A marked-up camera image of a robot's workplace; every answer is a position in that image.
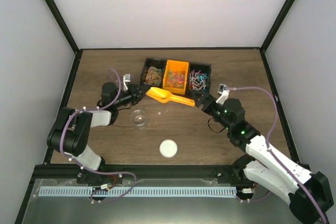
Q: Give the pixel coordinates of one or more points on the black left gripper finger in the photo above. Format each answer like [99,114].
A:
[137,97]
[136,88]

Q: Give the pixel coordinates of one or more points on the black bin with popsicle candies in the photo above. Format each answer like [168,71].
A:
[153,72]

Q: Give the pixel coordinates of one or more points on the orange plastic scoop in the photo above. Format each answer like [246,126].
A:
[165,96]

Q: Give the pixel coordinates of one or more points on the yellow bin with star candies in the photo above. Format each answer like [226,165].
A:
[175,77]

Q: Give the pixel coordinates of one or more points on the black bin with lollipops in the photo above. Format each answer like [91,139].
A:
[199,78]

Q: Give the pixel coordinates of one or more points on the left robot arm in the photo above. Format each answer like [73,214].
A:
[70,131]

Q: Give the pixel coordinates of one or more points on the light blue slotted rail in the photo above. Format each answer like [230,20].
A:
[137,191]

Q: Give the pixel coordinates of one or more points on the white round lid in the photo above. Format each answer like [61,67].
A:
[168,148]

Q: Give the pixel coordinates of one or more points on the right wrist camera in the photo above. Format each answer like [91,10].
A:
[223,93]

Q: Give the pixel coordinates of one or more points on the clear plastic cup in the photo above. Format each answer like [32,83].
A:
[139,119]

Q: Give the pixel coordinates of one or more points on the black frame base bar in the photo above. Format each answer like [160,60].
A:
[225,174]

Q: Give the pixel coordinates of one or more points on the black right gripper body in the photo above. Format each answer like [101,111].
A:
[208,109]

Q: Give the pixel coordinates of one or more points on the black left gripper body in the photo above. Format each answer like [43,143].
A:
[128,98]

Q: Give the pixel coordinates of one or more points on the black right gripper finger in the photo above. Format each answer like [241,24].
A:
[201,100]
[198,93]

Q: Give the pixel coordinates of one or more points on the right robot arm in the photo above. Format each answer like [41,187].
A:
[307,194]

